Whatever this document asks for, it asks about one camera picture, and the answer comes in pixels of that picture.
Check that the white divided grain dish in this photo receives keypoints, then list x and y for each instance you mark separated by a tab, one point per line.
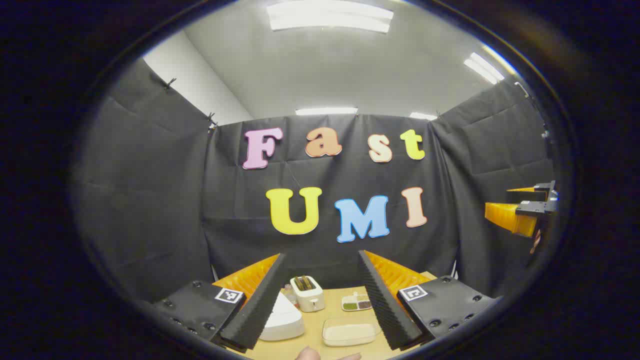
356	302

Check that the black backdrop cloth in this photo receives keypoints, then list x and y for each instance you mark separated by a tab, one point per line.
150	200

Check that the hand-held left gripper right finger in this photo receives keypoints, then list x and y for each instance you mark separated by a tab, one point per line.
382	305

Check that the small clear bottle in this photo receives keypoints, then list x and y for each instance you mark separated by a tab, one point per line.
288	295

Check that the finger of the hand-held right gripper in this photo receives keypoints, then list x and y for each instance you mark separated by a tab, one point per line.
510	217
542	190

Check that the white rice cooker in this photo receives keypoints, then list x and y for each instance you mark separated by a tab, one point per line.
282	320

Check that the clear box of rice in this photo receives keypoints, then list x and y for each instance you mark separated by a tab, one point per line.
350	332

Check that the ceiling light panel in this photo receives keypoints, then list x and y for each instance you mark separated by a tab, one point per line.
326	111
482	67
422	116
330	17

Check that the white chopstick holder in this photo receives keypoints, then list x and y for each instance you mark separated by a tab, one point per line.
309	297

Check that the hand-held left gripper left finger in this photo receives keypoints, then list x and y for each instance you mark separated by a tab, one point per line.
260	310

